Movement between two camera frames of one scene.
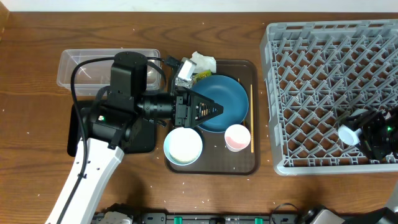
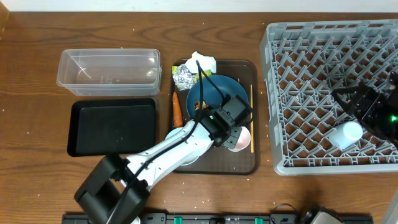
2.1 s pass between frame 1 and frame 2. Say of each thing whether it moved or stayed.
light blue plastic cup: moved
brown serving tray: stayed
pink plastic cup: stayed
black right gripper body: moved
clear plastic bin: stayed
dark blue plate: stayed
